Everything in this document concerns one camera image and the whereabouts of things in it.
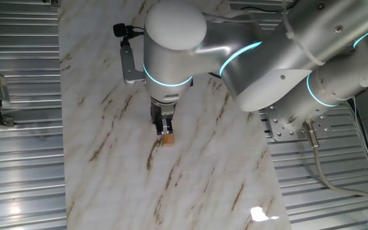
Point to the small silver metal bracket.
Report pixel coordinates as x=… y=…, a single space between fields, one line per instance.
x=55 y=3

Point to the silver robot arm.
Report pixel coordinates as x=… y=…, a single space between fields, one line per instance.
x=267 y=64

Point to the white marble pattern mat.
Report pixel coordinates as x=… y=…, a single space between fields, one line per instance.
x=123 y=191

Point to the silver camera mounting bracket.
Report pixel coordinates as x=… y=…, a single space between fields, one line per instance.
x=128 y=67

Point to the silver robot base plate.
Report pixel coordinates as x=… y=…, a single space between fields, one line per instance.
x=275 y=131

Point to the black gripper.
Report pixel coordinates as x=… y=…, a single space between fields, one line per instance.
x=160 y=110

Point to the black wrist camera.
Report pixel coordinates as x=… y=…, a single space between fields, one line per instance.
x=120 y=30

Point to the small wooden block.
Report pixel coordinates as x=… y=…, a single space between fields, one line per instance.
x=168 y=141

